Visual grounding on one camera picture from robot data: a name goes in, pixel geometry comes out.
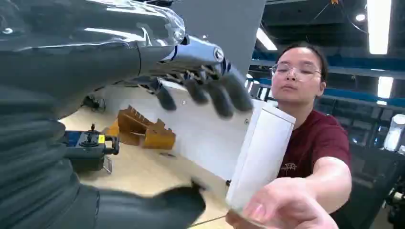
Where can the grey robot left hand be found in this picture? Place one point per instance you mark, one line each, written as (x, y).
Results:
(79, 47)

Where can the person's left hand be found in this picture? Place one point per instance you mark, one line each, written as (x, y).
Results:
(281, 205)

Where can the white card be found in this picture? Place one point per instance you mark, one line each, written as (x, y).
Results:
(262, 158)

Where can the person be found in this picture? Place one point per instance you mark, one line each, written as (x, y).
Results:
(313, 142)

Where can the black joystick remote controller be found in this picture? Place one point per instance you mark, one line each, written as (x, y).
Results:
(87, 148)

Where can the white desk panel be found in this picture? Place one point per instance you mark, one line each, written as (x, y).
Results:
(202, 139)

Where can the wooden card box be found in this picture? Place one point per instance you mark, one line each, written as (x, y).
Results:
(142, 129)

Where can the ribbed grey left arm sleeve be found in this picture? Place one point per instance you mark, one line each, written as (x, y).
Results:
(31, 158)

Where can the white plastic bottle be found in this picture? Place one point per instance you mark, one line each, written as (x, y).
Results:
(394, 134)

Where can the clear-framed glasses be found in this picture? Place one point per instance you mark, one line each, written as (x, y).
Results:
(296, 71)

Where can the small rectangular ceiling light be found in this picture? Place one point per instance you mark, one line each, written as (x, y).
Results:
(385, 87)

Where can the blue steel beam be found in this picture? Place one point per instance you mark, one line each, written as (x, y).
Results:
(364, 63)

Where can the slanted ceiling light strip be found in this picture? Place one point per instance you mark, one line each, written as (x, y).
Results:
(266, 39)

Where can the long ceiling light panel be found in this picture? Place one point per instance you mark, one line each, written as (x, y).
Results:
(379, 27)

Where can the round ceiling spotlight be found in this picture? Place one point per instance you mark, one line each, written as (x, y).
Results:
(360, 17)

